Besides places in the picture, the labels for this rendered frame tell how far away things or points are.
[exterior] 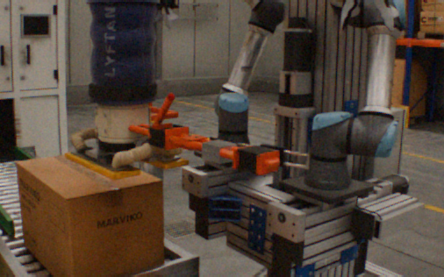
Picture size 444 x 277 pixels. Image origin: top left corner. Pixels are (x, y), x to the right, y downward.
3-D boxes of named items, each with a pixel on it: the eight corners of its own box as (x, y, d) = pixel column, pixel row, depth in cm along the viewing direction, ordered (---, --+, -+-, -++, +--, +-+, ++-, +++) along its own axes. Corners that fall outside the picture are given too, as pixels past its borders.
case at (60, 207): (23, 244, 213) (15, 161, 205) (98, 226, 238) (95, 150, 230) (75, 300, 168) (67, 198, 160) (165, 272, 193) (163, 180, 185)
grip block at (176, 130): (146, 145, 142) (146, 125, 141) (173, 141, 149) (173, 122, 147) (163, 151, 136) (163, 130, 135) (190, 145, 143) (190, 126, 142)
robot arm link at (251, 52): (211, 118, 195) (262, -8, 187) (208, 112, 210) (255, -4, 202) (239, 129, 198) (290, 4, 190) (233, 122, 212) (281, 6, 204)
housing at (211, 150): (200, 159, 127) (200, 142, 126) (218, 155, 132) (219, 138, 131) (218, 164, 122) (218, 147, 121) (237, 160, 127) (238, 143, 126)
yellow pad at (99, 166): (63, 158, 164) (63, 144, 163) (89, 153, 171) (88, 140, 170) (113, 181, 140) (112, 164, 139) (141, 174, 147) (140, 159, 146)
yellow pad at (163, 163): (110, 150, 177) (110, 137, 176) (132, 146, 184) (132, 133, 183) (164, 170, 153) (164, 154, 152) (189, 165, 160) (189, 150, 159)
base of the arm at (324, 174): (325, 174, 165) (326, 145, 163) (359, 184, 153) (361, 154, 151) (294, 181, 156) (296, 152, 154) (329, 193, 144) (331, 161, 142)
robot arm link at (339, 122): (314, 147, 160) (317, 107, 157) (354, 152, 155) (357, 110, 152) (306, 155, 149) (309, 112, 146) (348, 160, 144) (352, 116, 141)
